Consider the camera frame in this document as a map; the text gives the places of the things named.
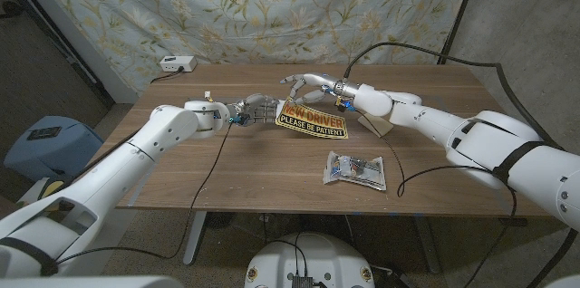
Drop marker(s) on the yellow disc black rimmed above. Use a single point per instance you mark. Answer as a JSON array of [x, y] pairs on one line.
[[52, 187]]

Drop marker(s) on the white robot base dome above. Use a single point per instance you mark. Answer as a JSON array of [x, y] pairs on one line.
[[312, 256]]

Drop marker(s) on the beige sponge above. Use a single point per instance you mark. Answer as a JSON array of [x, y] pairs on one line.
[[379, 127]]

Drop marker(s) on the clear plastic parts package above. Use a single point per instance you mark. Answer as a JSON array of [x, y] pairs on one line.
[[355, 170]]

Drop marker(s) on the floral butterfly backdrop cloth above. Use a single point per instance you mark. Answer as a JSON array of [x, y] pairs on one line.
[[272, 16]]

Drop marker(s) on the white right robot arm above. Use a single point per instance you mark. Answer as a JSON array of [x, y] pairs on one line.
[[430, 116]]

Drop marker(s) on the black backdrop pole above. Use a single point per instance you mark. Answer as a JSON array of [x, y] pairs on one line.
[[458, 16]]

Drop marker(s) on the white power box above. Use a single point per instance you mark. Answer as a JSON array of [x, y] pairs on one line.
[[177, 63]]

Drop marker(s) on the blue plastic bin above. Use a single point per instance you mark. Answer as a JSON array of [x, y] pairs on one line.
[[54, 152]]

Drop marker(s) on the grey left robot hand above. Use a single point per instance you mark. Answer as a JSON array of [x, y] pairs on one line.
[[256, 109]]

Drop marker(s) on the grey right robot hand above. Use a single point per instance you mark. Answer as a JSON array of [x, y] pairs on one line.
[[326, 84]]

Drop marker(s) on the black door frame strip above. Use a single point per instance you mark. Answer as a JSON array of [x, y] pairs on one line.
[[88, 73]]

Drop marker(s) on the black device on bin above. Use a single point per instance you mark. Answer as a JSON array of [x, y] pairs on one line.
[[44, 133]]

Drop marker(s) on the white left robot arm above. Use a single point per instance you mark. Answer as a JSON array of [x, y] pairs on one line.
[[136, 156]]

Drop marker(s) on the metal table leg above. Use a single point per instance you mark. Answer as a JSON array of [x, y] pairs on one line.
[[428, 245], [195, 238]]

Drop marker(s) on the yellow new driver bumper sticker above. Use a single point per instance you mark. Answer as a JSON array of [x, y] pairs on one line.
[[315, 122]]

